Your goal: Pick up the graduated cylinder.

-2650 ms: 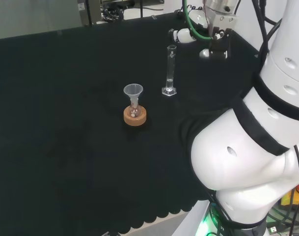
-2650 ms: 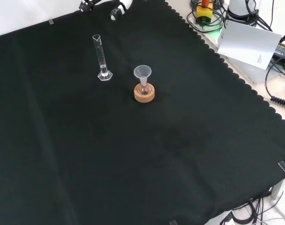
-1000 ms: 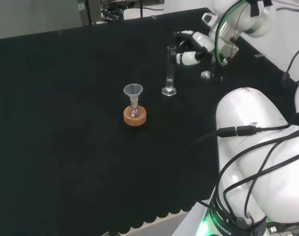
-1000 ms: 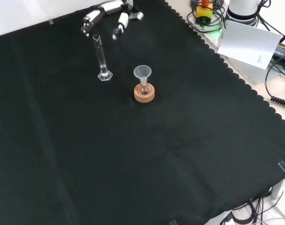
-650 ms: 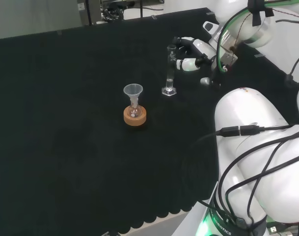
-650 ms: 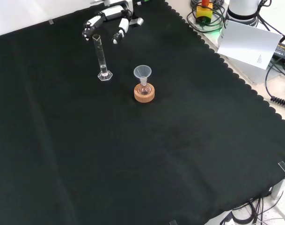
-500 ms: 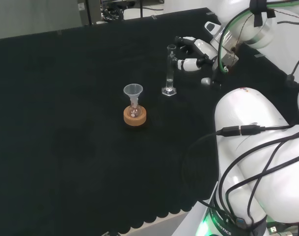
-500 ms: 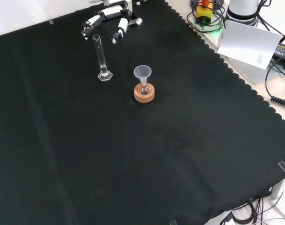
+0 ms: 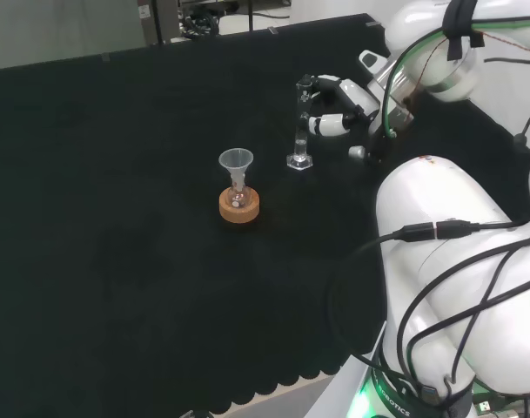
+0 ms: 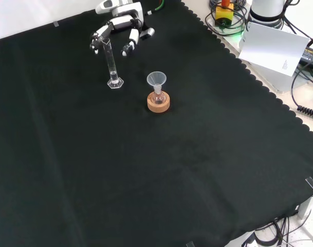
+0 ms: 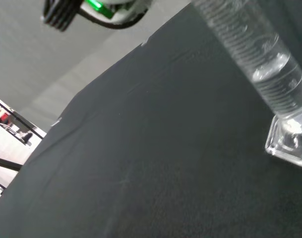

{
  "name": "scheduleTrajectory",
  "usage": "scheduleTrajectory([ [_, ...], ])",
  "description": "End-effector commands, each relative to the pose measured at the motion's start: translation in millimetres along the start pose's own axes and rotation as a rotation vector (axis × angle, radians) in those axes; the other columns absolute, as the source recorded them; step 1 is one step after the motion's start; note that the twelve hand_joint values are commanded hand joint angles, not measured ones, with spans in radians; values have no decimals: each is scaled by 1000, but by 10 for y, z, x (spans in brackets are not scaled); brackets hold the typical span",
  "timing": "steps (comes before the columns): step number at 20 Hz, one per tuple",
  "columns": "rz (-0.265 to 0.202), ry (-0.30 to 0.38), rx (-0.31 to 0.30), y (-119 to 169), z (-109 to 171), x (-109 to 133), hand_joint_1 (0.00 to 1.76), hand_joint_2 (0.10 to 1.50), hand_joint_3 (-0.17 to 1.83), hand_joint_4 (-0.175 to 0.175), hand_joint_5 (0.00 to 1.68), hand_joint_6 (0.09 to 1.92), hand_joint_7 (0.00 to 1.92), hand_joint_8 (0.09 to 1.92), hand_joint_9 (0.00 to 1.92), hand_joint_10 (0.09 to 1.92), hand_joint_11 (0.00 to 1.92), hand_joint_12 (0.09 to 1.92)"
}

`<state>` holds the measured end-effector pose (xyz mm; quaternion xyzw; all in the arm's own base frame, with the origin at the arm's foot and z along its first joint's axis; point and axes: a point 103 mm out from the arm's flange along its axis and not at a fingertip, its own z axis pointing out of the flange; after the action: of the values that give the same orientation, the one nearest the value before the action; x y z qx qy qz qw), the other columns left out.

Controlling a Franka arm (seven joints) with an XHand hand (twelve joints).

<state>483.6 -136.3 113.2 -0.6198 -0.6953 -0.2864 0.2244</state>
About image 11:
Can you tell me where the black tripod leg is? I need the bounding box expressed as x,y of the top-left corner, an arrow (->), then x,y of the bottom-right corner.
0,148 -> 23,172

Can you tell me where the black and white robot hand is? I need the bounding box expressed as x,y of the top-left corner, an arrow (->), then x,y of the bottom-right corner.
42,0 -> 154,32

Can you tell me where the black cloth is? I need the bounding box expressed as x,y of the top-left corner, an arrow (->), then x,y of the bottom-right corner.
0,0 -> 302,238

